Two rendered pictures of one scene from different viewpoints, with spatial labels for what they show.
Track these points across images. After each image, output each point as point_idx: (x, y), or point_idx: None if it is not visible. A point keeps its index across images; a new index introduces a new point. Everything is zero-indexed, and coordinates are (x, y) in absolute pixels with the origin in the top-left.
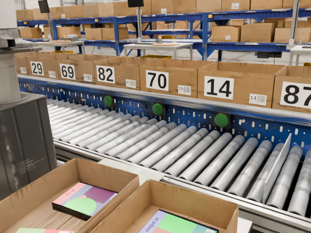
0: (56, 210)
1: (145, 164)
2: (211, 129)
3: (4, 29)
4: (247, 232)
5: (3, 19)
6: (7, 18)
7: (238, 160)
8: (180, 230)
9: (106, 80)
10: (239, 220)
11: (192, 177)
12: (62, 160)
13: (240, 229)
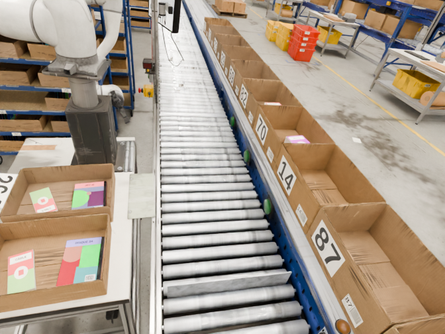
0: None
1: (163, 198)
2: None
3: (72, 58)
4: (113, 300)
5: (71, 50)
6: (75, 50)
7: (218, 250)
8: (85, 260)
9: (242, 101)
10: (125, 289)
11: (170, 234)
12: None
13: (114, 295)
